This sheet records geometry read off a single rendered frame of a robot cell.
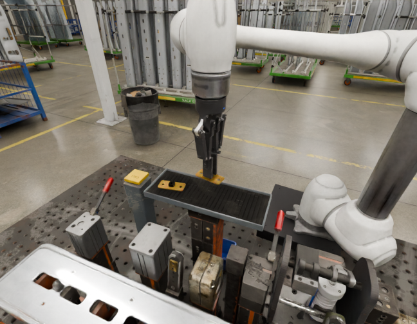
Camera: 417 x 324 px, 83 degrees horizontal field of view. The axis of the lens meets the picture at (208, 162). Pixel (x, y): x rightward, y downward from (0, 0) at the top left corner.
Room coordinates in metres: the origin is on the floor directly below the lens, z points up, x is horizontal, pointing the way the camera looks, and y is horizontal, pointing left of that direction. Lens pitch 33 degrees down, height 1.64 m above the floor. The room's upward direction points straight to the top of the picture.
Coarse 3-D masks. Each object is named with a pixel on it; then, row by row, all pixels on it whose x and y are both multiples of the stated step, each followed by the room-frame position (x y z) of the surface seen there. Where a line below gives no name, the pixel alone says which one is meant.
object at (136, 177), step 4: (132, 172) 0.66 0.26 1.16; (136, 172) 0.66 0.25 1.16; (140, 172) 0.66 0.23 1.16; (144, 172) 0.66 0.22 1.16; (128, 176) 0.64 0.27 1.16; (132, 176) 0.64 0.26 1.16; (136, 176) 0.64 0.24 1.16; (140, 176) 0.64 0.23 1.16; (144, 176) 0.64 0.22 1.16; (124, 180) 0.63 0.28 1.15; (128, 180) 0.62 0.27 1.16; (132, 180) 0.62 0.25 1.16; (136, 180) 0.62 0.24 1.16; (140, 180) 0.62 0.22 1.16
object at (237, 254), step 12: (228, 252) 0.39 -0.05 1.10; (240, 252) 0.39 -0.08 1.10; (228, 264) 0.37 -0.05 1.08; (240, 264) 0.36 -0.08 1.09; (228, 276) 0.37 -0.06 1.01; (240, 276) 0.36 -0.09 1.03; (228, 288) 0.37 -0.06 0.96; (240, 288) 0.37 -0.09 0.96; (228, 300) 0.37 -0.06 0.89; (228, 312) 0.37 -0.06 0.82
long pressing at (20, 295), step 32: (32, 256) 0.45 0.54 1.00; (64, 256) 0.45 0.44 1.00; (0, 288) 0.35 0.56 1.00; (32, 288) 0.35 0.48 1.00; (64, 288) 0.35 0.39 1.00; (96, 288) 0.35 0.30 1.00; (128, 288) 0.35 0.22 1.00; (32, 320) 0.27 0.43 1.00; (64, 320) 0.27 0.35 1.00; (96, 320) 0.27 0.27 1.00; (160, 320) 0.27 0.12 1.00; (192, 320) 0.27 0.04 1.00; (224, 320) 0.27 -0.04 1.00
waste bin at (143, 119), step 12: (132, 96) 2.89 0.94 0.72; (144, 96) 2.90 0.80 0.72; (156, 96) 3.06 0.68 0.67; (132, 108) 2.90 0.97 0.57; (144, 108) 2.91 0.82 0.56; (156, 108) 3.08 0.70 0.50; (132, 120) 2.95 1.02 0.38; (144, 120) 2.93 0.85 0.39; (156, 120) 3.06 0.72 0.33; (132, 132) 3.01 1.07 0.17; (144, 132) 2.93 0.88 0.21; (156, 132) 3.04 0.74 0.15; (144, 144) 2.93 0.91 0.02
